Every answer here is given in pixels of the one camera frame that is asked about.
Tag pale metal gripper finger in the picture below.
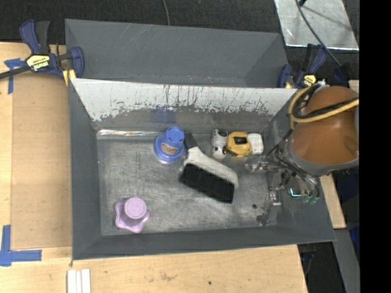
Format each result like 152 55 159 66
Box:
244 160 278 174
257 191 282 226

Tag yellow and white toy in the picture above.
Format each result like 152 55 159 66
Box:
210 128 265 161

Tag white brush with black bristles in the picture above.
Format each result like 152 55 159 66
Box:
178 132 240 204

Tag blue cup with brown print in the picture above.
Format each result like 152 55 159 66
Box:
153 126 186 165

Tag grey metal bin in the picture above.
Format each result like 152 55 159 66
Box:
64 18 337 261

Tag purple flower-shaped cup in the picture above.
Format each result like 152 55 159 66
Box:
114 197 152 234

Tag pale wood flat board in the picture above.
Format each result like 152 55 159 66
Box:
10 71 73 250

